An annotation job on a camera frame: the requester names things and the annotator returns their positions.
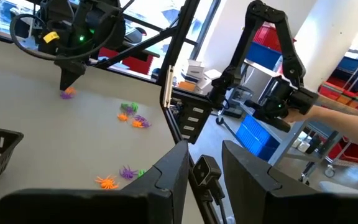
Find white cardboard box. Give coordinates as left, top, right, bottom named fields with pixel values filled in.
left=185, top=59, right=206, bottom=80
left=197, top=68, right=223, bottom=94

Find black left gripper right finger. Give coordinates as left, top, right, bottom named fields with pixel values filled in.
left=222, top=139, right=358, bottom=224

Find black plastic slotted basket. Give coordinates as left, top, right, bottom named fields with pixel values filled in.
left=0, top=124, right=24, bottom=197

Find grey table mat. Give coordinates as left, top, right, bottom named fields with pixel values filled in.
left=0, top=35, right=180, bottom=224

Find black caster wheel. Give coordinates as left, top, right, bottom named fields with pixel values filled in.
left=324, top=164, right=337, bottom=179

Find black control box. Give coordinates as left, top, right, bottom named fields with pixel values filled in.
left=169, top=88, right=213, bottom=144

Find blue plastic crate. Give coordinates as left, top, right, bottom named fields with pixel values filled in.
left=235, top=114, right=282, bottom=162

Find blue storage bin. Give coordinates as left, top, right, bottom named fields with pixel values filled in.
left=246, top=41, right=283, bottom=72

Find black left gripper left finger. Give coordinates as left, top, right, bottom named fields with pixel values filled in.
left=0, top=140, right=190, bottom=224

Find red bin rack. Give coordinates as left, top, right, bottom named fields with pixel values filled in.
left=318, top=67, right=358, bottom=167

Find grey metal shelf rack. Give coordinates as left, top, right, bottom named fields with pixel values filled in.
left=237, top=57, right=344, bottom=169

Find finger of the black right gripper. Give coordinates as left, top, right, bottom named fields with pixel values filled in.
left=58, top=70, right=86, bottom=91

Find black camera cable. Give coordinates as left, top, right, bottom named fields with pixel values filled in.
left=211, top=183, right=229, bottom=224

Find grey small appliance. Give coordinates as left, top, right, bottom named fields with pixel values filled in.
left=227, top=85, right=256, bottom=119

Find person's forearm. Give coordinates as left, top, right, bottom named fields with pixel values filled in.
left=309, top=105, right=358, bottom=153

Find silver metal bracket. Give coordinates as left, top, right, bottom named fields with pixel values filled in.
left=162, top=64, right=175, bottom=109

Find red storage bin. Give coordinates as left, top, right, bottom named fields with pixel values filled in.
left=252, top=23, right=296, bottom=54

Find red cabinet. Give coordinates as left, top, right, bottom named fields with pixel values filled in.
left=98, top=46, right=155, bottom=75

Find person's hand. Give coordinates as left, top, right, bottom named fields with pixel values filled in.
left=283, top=107, right=318, bottom=124

